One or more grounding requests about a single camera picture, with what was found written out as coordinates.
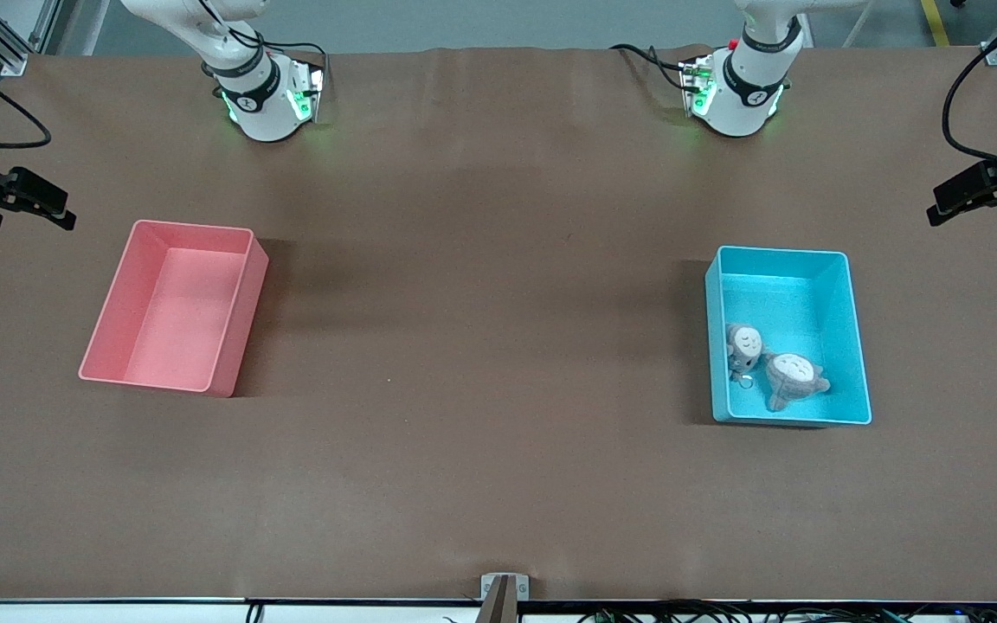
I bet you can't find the grey plush toy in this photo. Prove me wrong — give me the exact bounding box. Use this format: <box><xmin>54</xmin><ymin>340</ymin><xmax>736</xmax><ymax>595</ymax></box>
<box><xmin>725</xmin><ymin>323</ymin><xmax>764</xmax><ymax>388</ymax></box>
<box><xmin>762</xmin><ymin>350</ymin><xmax>832</xmax><ymax>413</ymax></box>

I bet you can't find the pink plastic box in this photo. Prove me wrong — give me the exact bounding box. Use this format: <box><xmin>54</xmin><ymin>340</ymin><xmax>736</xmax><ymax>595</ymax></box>
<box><xmin>79</xmin><ymin>219</ymin><xmax>270</xmax><ymax>398</ymax></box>

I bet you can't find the blue plastic box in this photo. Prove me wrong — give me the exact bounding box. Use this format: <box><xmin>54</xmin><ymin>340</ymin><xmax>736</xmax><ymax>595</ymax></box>
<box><xmin>704</xmin><ymin>245</ymin><xmax>873</xmax><ymax>427</ymax></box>

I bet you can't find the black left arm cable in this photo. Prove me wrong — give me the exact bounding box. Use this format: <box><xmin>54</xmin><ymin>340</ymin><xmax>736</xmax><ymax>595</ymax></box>
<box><xmin>942</xmin><ymin>0</ymin><xmax>997</xmax><ymax>167</ymax></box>

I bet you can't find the black base cable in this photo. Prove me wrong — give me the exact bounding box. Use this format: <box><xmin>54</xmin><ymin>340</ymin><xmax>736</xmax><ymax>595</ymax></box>
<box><xmin>191</xmin><ymin>0</ymin><xmax>329</xmax><ymax>100</ymax></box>
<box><xmin>609</xmin><ymin>43</ymin><xmax>688</xmax><ymax>92</ymax></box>

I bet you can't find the small metal bracket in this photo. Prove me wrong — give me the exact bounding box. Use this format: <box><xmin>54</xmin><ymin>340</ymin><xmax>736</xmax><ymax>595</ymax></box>
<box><xmin>480</xmin><ymin>573</ymin><xmax>531</xmax><ymax>602</ymax></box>

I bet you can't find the brown post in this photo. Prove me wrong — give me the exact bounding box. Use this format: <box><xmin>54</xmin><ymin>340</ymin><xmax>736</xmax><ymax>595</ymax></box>
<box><xmin>474</xmin><ymin>575</ymin><xmax>519</xmax><ymax>623</ymax></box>

